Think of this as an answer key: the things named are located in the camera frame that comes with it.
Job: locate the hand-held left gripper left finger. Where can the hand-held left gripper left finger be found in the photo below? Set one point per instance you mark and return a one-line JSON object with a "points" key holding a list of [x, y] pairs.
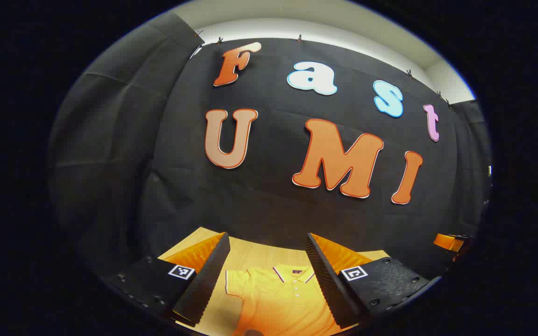
{"points": [[208, 275]]}

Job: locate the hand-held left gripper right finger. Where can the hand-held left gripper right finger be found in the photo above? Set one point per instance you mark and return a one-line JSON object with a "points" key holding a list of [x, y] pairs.
{"points": [[327, 280]]}

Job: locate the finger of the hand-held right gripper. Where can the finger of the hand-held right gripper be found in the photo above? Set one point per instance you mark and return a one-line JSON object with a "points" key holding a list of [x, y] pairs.
{"points": [[449, 242]]}

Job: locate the orange T-shirt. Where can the orange T-shirt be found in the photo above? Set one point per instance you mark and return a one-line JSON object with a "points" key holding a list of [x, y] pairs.
{"points": [[278, 303]]}

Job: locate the black backdrop cloth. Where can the black backdrop cloth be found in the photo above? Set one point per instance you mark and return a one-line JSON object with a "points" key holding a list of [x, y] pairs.
{"points": [[273, 200]]}

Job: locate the row of small backdrop clips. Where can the row of small backdrop clips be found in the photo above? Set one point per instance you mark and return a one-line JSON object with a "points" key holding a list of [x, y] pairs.
{"points": [[299, 38]]}

